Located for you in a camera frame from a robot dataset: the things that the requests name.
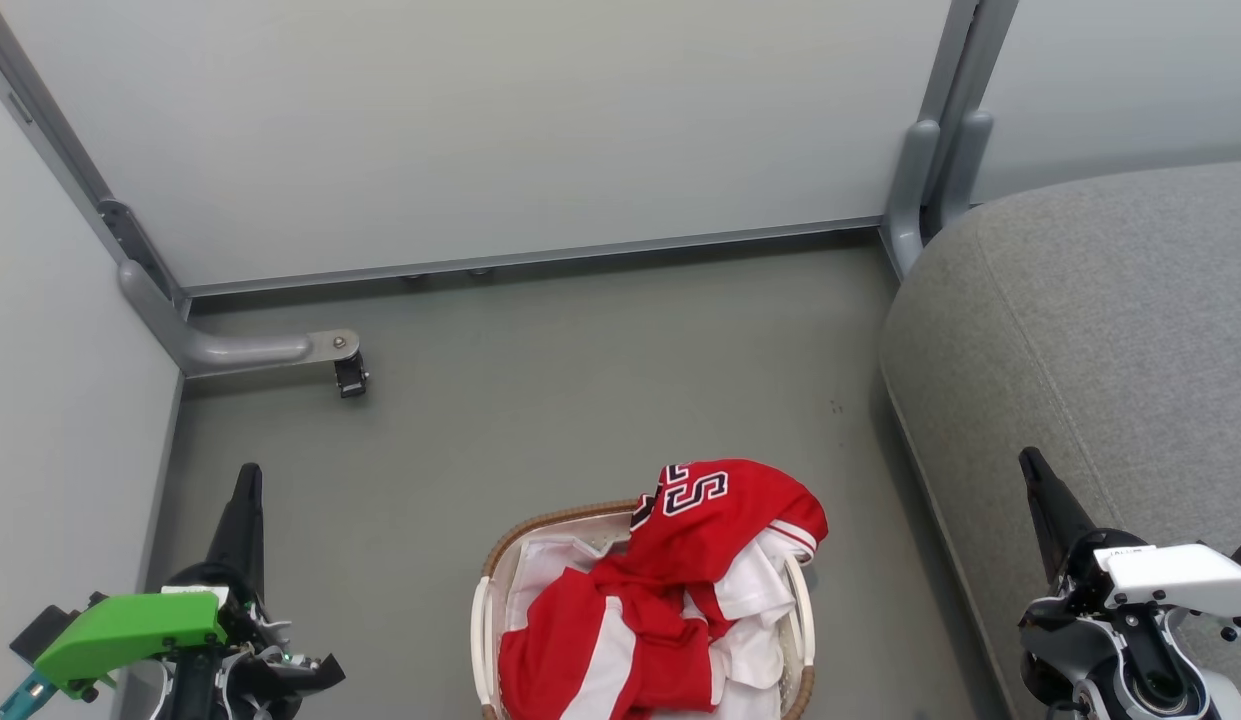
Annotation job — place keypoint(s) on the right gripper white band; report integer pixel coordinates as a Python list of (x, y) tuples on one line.
[(1170, 575)]

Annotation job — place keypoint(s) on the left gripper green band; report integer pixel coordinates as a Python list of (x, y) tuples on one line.
[(130, 630)]

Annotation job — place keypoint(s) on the red white sports jersey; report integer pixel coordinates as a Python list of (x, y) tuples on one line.
[(700, 540)]

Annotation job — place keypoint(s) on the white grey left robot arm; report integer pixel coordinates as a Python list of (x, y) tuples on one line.
[(150, 695)]

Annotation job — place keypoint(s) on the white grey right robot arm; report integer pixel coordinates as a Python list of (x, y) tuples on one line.
[(1130, 670)]

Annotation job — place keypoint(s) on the grey fabric sofa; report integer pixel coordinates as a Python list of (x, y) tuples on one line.
[(1080, 300)]

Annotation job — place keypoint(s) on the grey partition foot bar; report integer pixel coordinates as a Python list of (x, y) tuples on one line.
[(230, 350)]

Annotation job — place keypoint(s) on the black caster wheel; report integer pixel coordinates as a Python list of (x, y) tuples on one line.
[(351, 377)]

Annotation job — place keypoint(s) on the cream laundry basket brown rim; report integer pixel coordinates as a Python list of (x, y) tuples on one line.
[(488, 640)]

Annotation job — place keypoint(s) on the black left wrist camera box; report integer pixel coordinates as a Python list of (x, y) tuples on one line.
[(45, 628)]

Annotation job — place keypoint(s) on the grey partition foot bracket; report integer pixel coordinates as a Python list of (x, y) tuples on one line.
[(912, 190), (965, 165)]

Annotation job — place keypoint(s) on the grey partition frame rail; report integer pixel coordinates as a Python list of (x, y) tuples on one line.
[(530, 258)]

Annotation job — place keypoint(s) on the grey partition frame post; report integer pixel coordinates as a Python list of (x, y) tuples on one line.
[(50, 130), (965, 60)]

